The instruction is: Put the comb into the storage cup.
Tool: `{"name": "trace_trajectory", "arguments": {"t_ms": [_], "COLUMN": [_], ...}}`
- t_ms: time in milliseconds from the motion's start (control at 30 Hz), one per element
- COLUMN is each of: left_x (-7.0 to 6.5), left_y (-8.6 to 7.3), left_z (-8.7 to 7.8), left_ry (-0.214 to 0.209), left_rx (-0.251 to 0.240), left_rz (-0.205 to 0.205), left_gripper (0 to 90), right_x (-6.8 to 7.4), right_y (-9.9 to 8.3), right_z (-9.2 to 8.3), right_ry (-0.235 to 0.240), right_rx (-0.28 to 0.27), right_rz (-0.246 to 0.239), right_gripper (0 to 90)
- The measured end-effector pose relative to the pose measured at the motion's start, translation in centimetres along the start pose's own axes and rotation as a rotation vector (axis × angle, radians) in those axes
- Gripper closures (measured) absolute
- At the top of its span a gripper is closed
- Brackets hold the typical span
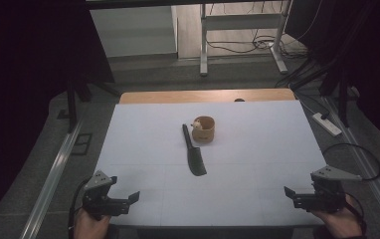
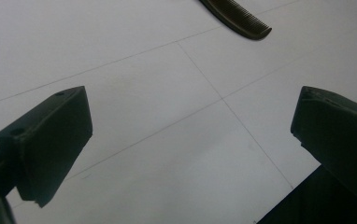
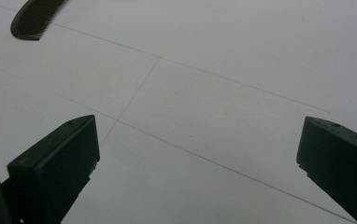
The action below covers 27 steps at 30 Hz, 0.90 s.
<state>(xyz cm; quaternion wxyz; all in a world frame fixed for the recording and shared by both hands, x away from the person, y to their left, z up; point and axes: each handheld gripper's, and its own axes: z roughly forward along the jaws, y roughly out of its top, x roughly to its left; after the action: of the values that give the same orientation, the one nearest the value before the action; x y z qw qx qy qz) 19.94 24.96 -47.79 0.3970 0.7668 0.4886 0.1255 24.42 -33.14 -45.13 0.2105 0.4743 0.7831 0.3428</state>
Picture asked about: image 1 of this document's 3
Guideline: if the black floor cable bundle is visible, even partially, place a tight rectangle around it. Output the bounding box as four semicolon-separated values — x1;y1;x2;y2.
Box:
206;33;308;59

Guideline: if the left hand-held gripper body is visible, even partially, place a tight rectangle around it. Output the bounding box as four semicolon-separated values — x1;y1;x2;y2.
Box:
82;169;131;221

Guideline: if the white metal stand frame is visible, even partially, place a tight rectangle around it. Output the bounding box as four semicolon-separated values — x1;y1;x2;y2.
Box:
199;0;293;78

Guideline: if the aluminium floor rail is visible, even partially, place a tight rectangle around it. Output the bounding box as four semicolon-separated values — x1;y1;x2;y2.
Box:
20;119;83;239
321;96;380;233

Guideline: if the white table sheet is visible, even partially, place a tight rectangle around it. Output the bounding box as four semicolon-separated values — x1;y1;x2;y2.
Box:
88;100;328;227

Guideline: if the looped black floor cable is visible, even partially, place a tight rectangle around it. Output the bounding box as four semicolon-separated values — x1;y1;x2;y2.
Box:
321;142;380;182

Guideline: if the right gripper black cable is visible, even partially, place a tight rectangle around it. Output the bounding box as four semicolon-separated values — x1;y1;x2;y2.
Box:
343;192;368;235

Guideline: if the black stand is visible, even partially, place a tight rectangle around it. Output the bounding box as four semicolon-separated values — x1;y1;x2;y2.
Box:
290;56;358;128
66;78;121;133

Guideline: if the person's right hand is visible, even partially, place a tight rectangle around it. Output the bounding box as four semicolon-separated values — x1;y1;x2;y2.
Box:
310;194;365;239

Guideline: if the person's left hand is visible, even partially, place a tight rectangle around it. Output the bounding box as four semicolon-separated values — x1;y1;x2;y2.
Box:
73;208;112;239

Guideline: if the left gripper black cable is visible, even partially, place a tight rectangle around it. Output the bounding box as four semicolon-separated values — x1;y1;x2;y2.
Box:
68;177;93;239

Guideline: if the dark curtain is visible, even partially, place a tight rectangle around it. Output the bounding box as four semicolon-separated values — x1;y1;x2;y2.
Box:
0;0;114;230
285;0;380;150

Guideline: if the brown ceramic cup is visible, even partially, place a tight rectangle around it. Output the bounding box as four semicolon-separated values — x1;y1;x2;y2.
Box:
191;116;216;144

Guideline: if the grey panel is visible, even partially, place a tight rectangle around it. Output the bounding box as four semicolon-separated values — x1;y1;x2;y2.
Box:
90;5;179;59

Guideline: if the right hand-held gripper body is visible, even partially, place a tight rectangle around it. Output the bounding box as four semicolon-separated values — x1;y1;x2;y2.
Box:
293;165;363;213

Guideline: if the white power strip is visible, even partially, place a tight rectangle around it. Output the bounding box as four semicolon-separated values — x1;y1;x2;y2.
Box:
311;113;343;137

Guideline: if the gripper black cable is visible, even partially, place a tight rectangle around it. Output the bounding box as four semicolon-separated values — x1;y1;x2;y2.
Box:
68;177;93;239
343;192;368;235

